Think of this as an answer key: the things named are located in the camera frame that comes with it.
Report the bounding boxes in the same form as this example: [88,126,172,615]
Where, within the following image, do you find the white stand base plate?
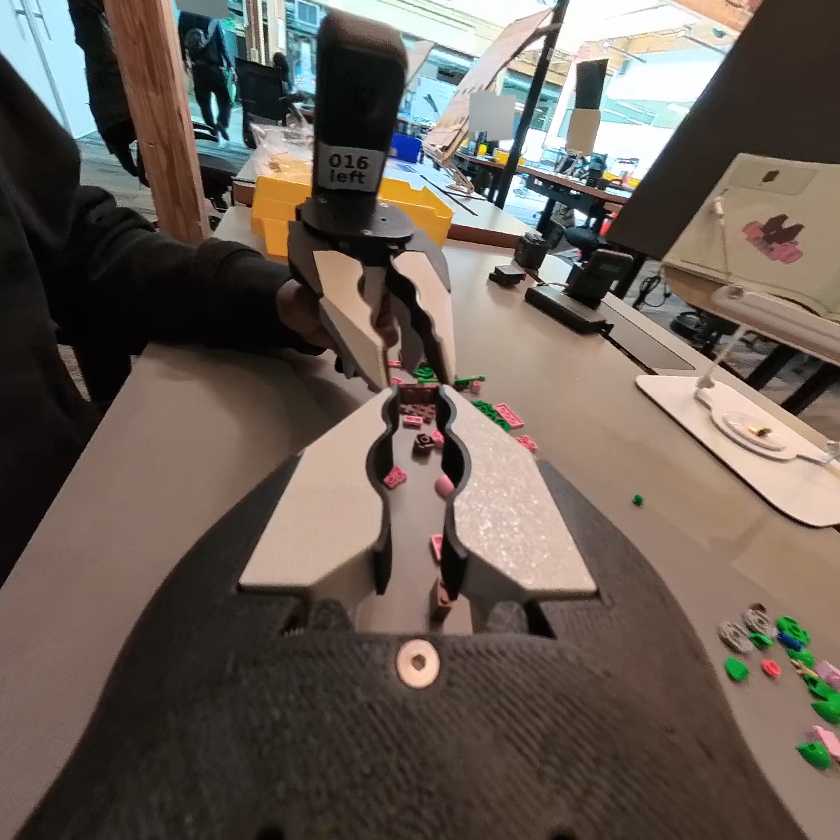
[635,285,840,528]

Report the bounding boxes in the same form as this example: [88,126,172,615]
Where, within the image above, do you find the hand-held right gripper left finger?
[238,385,403,601]

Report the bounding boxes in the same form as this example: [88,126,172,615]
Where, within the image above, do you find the pile of pink green toy bricks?
[382,357,539,565]

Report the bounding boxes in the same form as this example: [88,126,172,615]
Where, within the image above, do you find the heap of green grey toy pieces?
[718,602,840,770]

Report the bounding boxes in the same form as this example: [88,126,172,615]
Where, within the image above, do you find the person's left hand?
[276,279,400,355]

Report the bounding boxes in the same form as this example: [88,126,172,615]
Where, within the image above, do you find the black office chair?
[234,57,294,149]

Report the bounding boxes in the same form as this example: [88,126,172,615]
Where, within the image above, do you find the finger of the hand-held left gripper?
[312,251,391,395]
[386,251,458,386]

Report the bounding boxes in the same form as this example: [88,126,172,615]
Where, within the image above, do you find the black power adapter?
[524,285,609,333]

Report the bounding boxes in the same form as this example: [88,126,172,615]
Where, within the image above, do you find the black metal pole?
[502,0,571,210]

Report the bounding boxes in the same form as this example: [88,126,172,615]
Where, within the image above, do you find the black charger dock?
[565,247,635,310]

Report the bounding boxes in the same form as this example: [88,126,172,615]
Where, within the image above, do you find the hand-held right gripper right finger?
[438,385,599,603]

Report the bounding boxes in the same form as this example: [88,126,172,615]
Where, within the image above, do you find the wooden frame model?
[424,140,475,198]

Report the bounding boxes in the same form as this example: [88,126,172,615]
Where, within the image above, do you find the clear plastic bag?
[252,123,317,179]

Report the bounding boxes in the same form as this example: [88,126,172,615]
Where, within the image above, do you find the wooden post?
[105,0,212,248]

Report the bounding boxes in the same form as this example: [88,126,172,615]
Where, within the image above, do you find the black flat panel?
[602,0,840,265]

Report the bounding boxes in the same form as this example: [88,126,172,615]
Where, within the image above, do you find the open instruction booklet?
[661,153,840,317]

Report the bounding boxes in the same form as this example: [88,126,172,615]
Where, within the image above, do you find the yellow plastic bin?
[251,173,454,261]

